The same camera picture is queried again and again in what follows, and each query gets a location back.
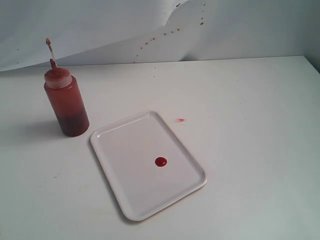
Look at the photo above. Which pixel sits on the red sauce squeeze bottle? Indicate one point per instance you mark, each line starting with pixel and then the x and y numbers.
pixel 65 98

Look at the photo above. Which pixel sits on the small red table stain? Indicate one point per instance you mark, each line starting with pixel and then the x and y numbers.
pixel 180 120

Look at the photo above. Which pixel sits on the red sauce blob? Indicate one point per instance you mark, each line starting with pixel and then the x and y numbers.
pixel 160 161

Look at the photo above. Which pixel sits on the white rectangular tray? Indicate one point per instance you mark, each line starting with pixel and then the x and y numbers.
pixel 126 151

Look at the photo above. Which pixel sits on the white paper backdrop sheet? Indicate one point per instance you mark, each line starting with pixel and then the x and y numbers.
pixel 92 32

